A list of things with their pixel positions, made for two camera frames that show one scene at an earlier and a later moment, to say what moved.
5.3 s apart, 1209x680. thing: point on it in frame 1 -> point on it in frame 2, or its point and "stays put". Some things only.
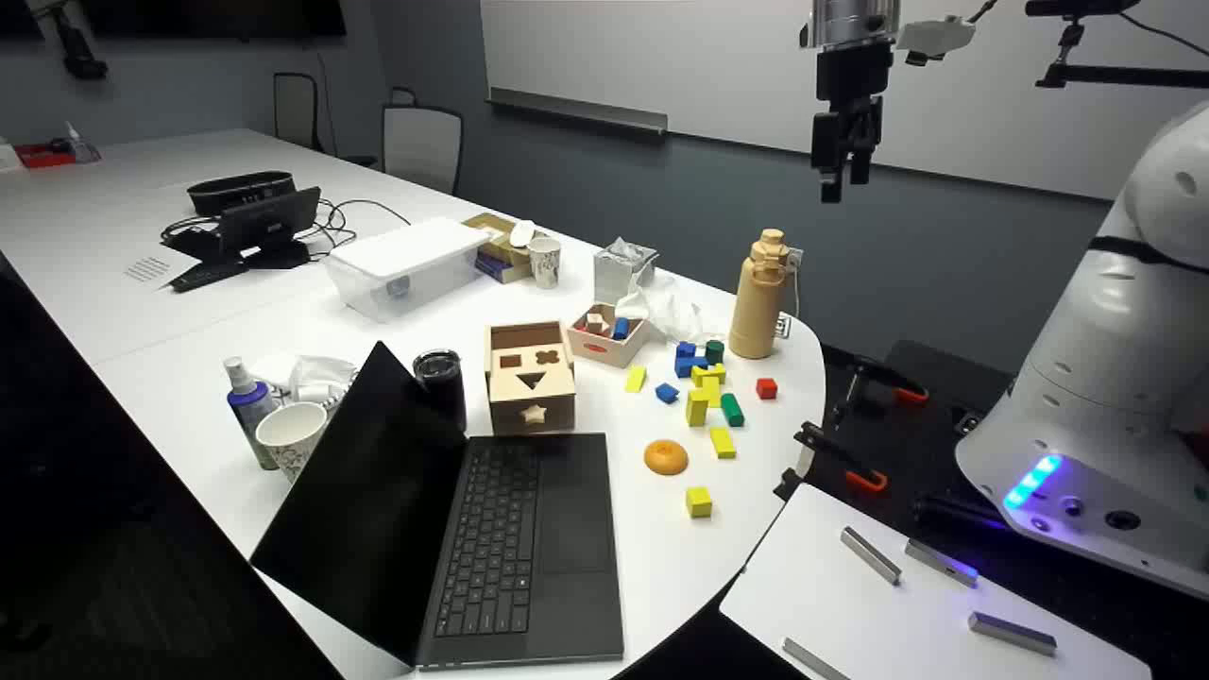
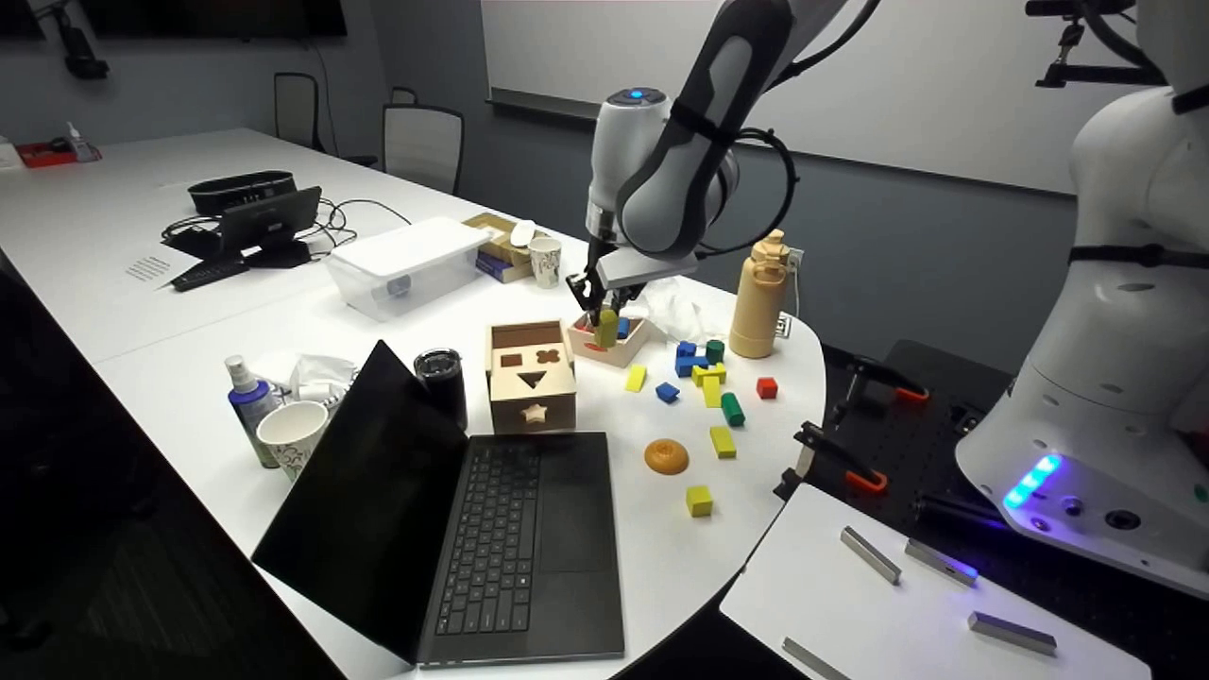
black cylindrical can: x=445 y=378 stays put
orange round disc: x=667 y=460 stays put
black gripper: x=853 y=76 -> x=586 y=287
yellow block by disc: x=724 y=443 stays put
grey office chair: x=421 y=141 stays put
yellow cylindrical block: x=696 y=413 -> x=608 y=325
